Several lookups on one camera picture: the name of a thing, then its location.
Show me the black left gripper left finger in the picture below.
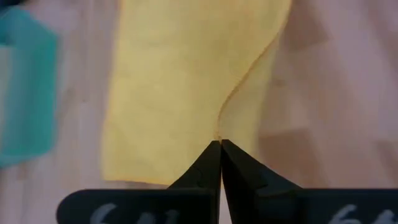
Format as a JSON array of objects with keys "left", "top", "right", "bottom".
[{"left": 167, "top": 140, "right": 222, "bottom": 224}]

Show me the yellow microfiber towel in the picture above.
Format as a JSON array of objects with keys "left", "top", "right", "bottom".
[{"left": 101, "top": 0, "right": 293, "bottom": 187}]

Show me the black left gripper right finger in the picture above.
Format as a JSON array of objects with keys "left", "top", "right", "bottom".
[{"left": 221, "top": 139, "right": 302, "bottom": 224}]

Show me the teal plastic basket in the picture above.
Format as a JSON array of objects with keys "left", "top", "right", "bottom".
[{"left": 0, "top": 6, "right": 60, "bottom": 169}]

